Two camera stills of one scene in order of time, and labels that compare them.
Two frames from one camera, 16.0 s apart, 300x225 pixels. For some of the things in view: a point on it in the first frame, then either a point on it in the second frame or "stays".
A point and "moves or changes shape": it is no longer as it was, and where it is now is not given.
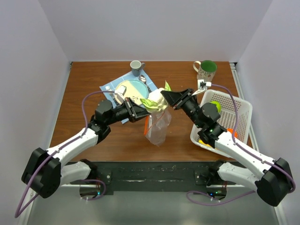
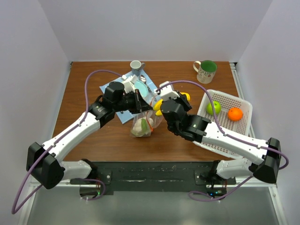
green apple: x=218 y=105 stays
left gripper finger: x=140 y=112 → x=145 y=107
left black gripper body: x=126 y=111 → x=131 y=102
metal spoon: x=143 y=79 stays
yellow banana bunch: x=200 y=141 moves or changes shape
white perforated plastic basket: x=236 y=114 stays
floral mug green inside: x=206 y=70 stays
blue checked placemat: x=108 y=88 stays
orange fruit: x=236 y=135 → x=235 y=114
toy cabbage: x=156 y=101 → x=142 y=126
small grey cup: x=136 y=66 stays
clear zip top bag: x=156 y=126 → x=144 y=122
